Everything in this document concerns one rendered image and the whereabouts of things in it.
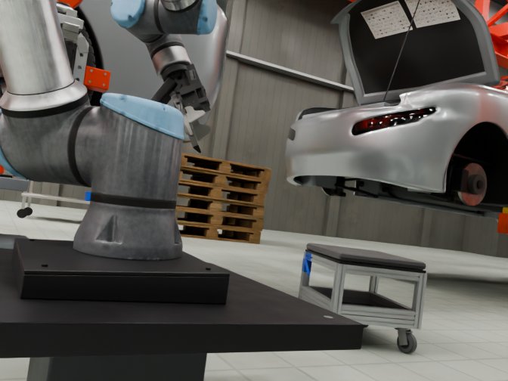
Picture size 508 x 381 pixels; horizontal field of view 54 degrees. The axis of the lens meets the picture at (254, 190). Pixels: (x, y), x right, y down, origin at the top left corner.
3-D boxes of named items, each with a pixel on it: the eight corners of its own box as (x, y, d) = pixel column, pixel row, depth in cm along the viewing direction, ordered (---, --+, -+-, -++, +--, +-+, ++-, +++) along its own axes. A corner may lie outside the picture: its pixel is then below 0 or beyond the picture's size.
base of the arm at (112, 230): (201, 260, 87) (207, 204, 87) (94, 261, 75) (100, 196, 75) (154, 243, 102) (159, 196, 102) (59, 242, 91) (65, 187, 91)
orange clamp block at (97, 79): (78, 87, 183) (103, 93, 188) (83, 84, 177) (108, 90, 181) (82, 69, 184) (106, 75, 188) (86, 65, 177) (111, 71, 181)
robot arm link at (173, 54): (148, 54, 121) (156, 70, 130) (154, 71, 120) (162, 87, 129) (183, 41, 121) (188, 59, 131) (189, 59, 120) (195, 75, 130)
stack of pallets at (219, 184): (231, 236, 744) (240, 169, 748) (263, 244, 656) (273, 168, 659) (137, 227, 678) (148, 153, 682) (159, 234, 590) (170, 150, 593)
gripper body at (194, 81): (209, 102, 119) (191, 58, 121) (175, 114, 118) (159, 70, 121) (212, 113, 126) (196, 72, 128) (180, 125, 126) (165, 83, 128)
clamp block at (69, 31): (72, 48, 162) (74, 32, 162) (77, 41, 154) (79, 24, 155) (55, 43, 160) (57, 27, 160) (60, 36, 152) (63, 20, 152)
